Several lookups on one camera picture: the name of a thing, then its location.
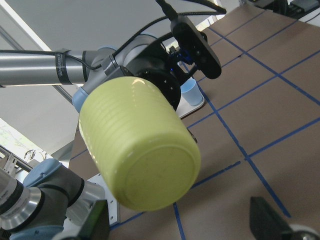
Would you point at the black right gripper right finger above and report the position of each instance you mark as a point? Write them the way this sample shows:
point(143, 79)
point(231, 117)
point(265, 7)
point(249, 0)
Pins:
point(265, 223)

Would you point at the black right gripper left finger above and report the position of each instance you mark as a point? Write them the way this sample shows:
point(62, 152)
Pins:
point(96, 226)

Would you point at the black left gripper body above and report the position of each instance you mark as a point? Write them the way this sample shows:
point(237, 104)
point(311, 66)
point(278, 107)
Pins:
point(154, 64)

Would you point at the yellow plastic cup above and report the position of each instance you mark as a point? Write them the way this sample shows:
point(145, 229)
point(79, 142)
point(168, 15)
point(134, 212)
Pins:
point(142, 149)

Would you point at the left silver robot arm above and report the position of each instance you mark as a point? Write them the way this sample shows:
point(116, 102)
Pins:
point(91, 68)

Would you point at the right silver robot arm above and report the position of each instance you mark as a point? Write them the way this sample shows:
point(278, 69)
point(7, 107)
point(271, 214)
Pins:
point(54, 203)

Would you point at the light blue cup rear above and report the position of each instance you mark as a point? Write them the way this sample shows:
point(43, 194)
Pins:
point(190, 92)

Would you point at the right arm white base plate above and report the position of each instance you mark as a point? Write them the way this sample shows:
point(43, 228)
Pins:
point(113, 205)

